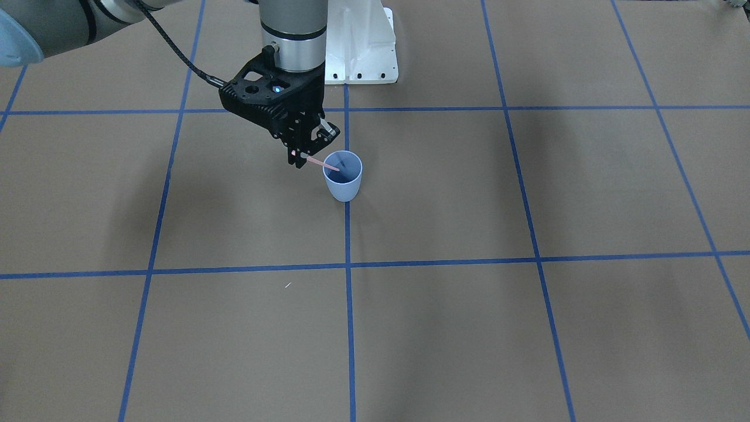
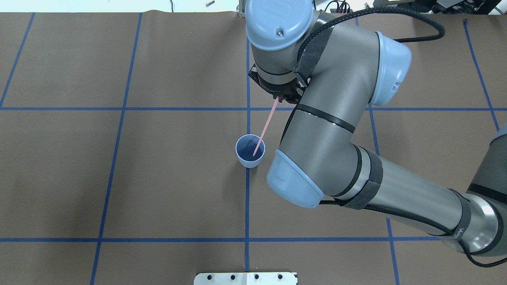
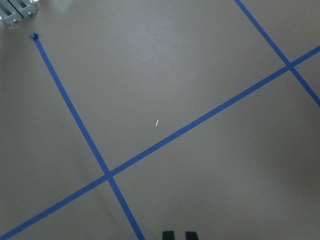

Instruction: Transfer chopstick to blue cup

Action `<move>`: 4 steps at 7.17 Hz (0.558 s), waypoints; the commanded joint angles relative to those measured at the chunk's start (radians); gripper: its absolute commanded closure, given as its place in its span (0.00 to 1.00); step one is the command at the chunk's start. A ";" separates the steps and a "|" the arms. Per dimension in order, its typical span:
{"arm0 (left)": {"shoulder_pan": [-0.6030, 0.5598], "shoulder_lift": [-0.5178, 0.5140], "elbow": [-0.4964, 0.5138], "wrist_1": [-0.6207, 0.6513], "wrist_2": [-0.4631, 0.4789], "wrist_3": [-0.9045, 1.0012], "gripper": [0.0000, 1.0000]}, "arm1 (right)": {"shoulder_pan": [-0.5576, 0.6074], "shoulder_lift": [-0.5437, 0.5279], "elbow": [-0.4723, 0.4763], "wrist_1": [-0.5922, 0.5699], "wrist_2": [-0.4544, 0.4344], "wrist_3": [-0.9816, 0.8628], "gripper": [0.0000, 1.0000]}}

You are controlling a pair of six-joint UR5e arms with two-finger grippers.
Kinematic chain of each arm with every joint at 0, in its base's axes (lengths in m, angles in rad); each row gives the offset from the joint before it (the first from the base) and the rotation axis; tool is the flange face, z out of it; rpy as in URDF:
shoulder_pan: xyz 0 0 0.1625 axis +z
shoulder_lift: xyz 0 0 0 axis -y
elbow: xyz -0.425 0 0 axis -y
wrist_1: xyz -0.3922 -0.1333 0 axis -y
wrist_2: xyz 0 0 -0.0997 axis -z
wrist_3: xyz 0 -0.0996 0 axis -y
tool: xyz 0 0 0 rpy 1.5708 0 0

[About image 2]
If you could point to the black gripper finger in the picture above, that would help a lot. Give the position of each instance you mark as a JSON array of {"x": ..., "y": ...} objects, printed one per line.
[{"x": 292, "y": 98}]

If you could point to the pink chopstick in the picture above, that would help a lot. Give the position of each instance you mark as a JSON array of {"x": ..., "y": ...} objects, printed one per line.
[{"x": 268, "y": 120}]

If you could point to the white camera mast pedestal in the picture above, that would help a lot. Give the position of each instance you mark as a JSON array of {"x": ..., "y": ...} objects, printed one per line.
[{"x": 246, "y": 278}]

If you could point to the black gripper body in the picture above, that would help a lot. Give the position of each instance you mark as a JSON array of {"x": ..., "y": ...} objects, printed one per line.
[{"x": 272, "y": 87}]

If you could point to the blue plastic cup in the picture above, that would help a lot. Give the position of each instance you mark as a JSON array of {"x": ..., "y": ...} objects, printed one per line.
[{"x": 249, "y": 150}]

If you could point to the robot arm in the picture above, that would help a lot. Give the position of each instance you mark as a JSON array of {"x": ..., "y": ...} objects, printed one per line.
[{"x": 331, "y": 68}]

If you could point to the black monitor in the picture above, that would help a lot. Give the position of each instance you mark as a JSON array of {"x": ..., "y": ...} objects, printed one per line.
[{"x": 475, "y": 7}]

